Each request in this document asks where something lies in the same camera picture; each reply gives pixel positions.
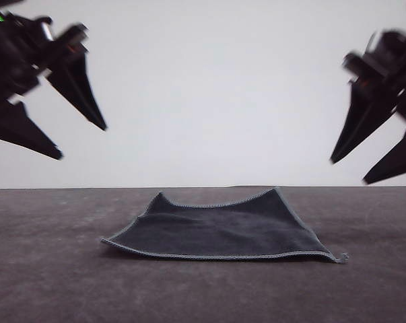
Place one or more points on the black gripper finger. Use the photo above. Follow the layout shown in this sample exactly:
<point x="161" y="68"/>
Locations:
<point x="17" y="128"/>
<point x="76" y="91"/>
<point x="364" y="114"/>
<point x="399" y="158"/>

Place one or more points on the purple towel with grey hem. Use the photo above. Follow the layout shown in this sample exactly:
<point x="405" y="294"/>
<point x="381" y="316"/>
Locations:
<point x="216" y="232"/>

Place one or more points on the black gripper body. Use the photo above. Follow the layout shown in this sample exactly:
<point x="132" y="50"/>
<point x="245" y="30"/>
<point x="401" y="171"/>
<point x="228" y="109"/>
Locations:
<point x="27" y="67"/>
<point x="391" y="64"/>

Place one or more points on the grey table cloth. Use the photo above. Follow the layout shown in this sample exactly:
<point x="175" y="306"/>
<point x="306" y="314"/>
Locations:
<point x="54" y="286"/>

